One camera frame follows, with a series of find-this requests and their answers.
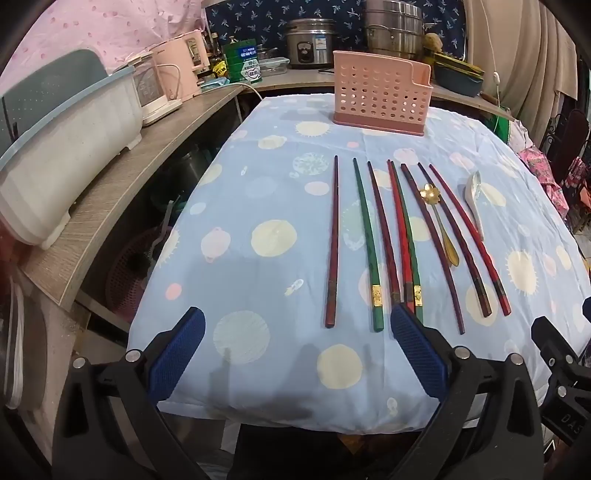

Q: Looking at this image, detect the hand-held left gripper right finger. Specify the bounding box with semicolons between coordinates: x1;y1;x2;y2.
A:
390;304;544;480

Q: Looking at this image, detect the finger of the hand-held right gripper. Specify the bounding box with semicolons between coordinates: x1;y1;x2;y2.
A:
531;316;591;408

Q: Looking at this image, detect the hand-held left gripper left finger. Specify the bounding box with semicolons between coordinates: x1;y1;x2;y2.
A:
52;306;209;480

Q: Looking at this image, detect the red chopstick black pattern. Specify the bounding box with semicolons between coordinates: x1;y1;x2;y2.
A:
429;163;512;317

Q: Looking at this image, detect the dark maroon chopstick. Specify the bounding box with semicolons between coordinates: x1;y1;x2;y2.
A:
417;161;493;319

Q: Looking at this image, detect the brown-red chopstick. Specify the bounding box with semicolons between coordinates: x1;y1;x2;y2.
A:
366;161;402;305

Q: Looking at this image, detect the bright red chopstick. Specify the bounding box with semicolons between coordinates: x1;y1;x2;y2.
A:
386;159;416;315

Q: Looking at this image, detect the green chopstick gold band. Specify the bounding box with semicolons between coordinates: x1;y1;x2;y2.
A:
390;160;424;324
352;157;385;332

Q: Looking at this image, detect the dark red chopstick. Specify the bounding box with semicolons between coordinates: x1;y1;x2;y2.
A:
324;155;340;329

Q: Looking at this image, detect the gold flower spoon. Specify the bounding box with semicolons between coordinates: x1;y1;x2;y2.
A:
418;183;461;268

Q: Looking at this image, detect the pink plastic utensil basket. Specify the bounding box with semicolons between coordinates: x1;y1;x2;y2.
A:
331;50;434;137

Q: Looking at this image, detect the thin maroon chopstick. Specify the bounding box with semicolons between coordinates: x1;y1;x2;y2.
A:
400;163;465;335

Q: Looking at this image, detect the pink plastic colander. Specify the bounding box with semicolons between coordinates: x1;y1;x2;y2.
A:
105;226;167;326

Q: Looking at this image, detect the pink floral cloth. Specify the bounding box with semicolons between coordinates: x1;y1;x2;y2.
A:
516;145;570;219

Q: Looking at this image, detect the wooden side shelf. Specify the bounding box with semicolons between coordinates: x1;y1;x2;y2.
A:
21;83;245;306

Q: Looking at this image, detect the white ceramic spoon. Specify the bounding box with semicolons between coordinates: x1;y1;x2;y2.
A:
464;170;485;241

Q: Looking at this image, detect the blue dotted tablecloth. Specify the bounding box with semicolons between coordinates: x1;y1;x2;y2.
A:
127;95;591;435

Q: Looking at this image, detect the black chair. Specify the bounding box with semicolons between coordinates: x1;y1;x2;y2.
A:
551;108;591;188

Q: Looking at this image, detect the green white basin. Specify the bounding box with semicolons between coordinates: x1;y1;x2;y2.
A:
488;113;515;141

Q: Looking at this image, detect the white dish drainer box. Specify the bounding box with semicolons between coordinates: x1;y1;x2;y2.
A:
0;48;145;250

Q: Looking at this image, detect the white glass blender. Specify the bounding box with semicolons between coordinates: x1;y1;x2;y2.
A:
134;52;184;127

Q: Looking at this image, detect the stack of yellow-blue bowls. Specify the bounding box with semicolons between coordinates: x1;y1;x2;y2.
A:
433;52;486;99

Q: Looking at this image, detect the beige curtain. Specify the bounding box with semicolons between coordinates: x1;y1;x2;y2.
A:
462;0;578;148

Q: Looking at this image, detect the pink electric kettle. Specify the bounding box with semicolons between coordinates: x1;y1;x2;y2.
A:
151;29;209;101

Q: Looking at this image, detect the grey back counter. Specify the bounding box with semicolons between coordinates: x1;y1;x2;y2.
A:
238;68;511;118

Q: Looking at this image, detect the green tin can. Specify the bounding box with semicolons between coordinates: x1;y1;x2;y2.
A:
225;41;263;85

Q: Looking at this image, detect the glass food container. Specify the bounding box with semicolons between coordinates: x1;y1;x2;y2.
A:
257;56;290;78

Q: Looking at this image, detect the steel steamer pot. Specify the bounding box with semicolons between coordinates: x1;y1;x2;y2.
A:
364;0;424;61

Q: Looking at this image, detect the steel rice cooker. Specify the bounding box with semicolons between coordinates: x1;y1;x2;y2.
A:
283;17;336;71

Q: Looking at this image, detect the pink floral curtain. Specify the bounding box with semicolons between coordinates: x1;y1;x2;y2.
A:
0;0;208;100

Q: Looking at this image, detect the blue leaf-print cloth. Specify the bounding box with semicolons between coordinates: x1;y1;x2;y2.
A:
203;0;467;63

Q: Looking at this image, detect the white cable with switch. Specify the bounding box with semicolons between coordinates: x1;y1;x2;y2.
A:
478;0;504;118

